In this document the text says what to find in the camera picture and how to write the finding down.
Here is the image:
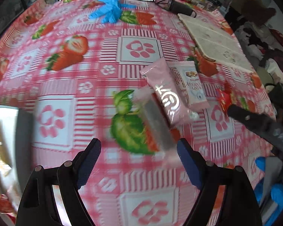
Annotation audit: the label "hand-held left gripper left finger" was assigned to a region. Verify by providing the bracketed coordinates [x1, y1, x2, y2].
[15, 138, 102, 226]

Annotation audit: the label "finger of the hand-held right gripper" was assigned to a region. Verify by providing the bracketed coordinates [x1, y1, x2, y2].
[227, 105, 277, 134]

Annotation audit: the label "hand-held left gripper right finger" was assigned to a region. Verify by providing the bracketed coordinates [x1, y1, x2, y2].
[177, 138, 262, 226]

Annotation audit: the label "red snack packet yellow label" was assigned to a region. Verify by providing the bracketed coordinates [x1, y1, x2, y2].
[216, 88, 232, 111]

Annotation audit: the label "clear plastic snack packet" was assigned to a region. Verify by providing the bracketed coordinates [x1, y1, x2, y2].
[132, 86, 180, 153]

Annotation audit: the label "white snack packet pink edges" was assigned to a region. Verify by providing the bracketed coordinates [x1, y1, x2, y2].
[170, 61, 209, 111]

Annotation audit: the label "pink snack packet silver print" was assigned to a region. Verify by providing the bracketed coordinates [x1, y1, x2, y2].
[140, 58, 191, 128]

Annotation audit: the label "person's right hand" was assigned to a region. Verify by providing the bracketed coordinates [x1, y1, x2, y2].
[253, 157, 283, 226]

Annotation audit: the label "green cushion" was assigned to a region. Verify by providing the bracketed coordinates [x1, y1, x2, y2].
[256, 66, 283, 87]

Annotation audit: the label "strawberry print tablecloth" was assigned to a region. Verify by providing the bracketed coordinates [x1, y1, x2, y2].
[0, 0, 277, 226]

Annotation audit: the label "pile of clothes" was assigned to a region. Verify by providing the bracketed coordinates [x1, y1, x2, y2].
[226, 0, 283, 92]

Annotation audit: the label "black power adapter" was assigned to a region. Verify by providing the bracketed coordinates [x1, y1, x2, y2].
[168, 1, 196, 17]

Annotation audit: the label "crumpled blue disposable gloves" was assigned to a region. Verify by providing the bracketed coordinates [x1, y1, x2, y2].
[88, 0, 123, 24]

